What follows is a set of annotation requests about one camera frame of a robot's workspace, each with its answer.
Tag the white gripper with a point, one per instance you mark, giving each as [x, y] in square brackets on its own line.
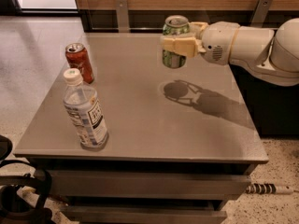
[219, 42]

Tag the green soda can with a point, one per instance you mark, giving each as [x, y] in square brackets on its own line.
[175, 25]

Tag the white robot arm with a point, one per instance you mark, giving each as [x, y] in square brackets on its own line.
[267, 54]

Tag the red soda can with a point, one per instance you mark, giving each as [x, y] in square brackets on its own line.
[77, 57]

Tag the clear blue-label plastic bottle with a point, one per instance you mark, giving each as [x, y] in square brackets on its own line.
[83, 108]

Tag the grey drawer cabinet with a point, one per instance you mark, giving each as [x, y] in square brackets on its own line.
[181, 143]

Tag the left metal bracket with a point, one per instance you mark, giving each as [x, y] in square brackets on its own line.
[122, 16]

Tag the metal bracket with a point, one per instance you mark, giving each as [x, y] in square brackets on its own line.
[260, 12]
[122, 16]

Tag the right metal bracket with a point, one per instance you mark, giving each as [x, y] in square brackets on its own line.
[260, 12]

